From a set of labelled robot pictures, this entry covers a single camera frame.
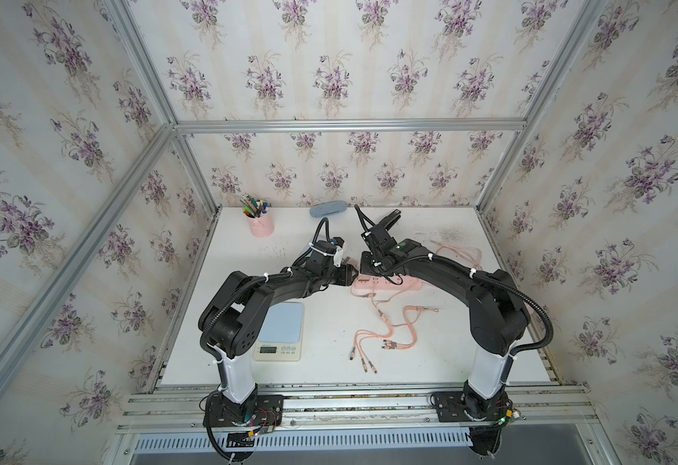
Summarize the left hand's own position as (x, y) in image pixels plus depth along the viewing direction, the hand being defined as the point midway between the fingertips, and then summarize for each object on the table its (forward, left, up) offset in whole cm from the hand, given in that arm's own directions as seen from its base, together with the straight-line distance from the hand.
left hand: (354, 272), depth 94 cm
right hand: (0, -5, +3) cm, 6 cm away
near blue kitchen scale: (-19, +22, -4) cm, 29 cm away
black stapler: (+26, -16, -2) cm, 31 cm away
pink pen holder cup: (+20, +34, 0) cm, 39 cm away
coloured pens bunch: (+25, +36, +5) cm, 44 cm away
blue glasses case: (+33, +10, -3) cm, 35 cm away
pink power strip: (-3, -5, -4) cm, 7 cm away
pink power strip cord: (+10, -46, -5) cm, 47 cm away
